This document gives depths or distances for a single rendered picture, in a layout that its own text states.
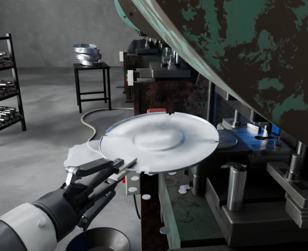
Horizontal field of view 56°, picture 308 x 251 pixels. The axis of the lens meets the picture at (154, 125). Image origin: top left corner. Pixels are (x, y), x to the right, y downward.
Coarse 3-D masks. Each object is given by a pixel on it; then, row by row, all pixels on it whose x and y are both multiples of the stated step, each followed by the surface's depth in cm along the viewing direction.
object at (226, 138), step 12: (228, 132) 78; (228, 144) 69; (240, 144) 71; (216, 156) 70; (192, 168) 73; (204, 168) 70; (216, 168) 71; (192, 180) 73; (204, 180) 72; (192, 192) 74
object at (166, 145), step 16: (160, 112) 84; (112, 128) 78; (128, 128) 77; (144, 128) 76; (160, 128) 74; (176, 128) 74; (192, 128) 74; (208, 128) 74; (112, 144) 70; (128, 144) 70; (144, 144) 68; (160, 144) 67; (176, 144) 67; (192, 144) 67; (208, 144) 67; (112, 160) 64; (144, 160) 63; (160, 160) 62; (176, 160) 62; (192, 160) 62
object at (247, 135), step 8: (232, 128) 81; (240, 128) 81; (248, 128) 81; (240, 136) 75; (248, 136) 75; (256, 136) 76; (264, 136) 75; (272, 136) 76; (248, 144) 71; (256, 144) 71; (264, 144) 71; (272, 144) 71; (256, 152) 67; (264, 152) 68; (272, 152) 68; (280, 152) 68; (288, 152) 68; (248, 160) 70; (256, 160) 68; (264, 160) 68; (272, 160) 69; (280, 160) 69; (288, 160) 69
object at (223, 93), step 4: (216, 88) 72; (220, 88) 69; (216, 92) 72; (220, 92) 69; (224, 92) 66; (224, 96) 67; (228, 96) 65; (232, 96) 65; (228, 100) 65; (232, 100) 65; (236, 100) 65
